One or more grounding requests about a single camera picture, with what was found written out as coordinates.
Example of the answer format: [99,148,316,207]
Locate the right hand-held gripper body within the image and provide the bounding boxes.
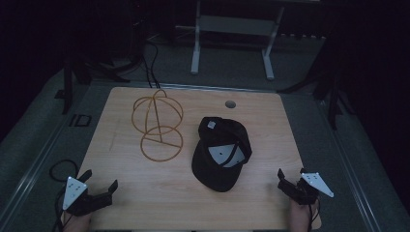
[283,171,336,206]

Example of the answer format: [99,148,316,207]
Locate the person's left hand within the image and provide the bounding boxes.
[60,211,93,232]

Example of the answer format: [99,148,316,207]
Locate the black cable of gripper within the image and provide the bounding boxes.
[307,198,322,232]
[48,159,80,232]

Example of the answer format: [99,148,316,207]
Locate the black baseball cap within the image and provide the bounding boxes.
[190,116,253,193]

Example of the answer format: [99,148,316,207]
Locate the black tripod stand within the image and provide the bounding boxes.
[276,61,356,131]
[53,54,132,116]

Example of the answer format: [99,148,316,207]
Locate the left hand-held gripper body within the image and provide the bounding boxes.
[62,175,102,218]

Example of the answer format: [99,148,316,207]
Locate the person's right hand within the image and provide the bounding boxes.
[288,197,319,232]

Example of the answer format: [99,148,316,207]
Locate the black floor bracket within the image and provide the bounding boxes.
[69,113,93,128]

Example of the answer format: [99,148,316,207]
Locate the white metal stand frame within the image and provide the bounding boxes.
[175,0,286,81]

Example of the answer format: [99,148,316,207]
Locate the gold wire hat stand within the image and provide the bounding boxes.
[131,88,185,163]

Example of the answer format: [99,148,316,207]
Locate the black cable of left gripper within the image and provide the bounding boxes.
[48,159,80,232]

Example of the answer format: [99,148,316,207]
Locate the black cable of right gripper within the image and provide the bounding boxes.
[307,198,322,232]

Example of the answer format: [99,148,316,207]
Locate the black floor cables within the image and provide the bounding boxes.
[140,40,162,90]

